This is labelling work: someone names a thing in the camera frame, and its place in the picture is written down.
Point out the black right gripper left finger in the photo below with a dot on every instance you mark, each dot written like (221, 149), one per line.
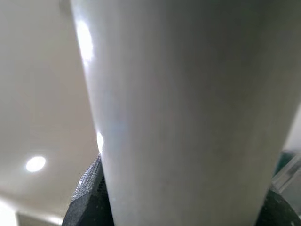
(89, 200)

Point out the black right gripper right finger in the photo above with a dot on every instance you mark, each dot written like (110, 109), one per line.
(277, 209)

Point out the white plastic table leg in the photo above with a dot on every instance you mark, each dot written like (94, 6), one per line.
(188, 106)

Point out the round ceiling light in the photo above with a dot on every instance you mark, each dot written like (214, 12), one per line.
(35, 164)

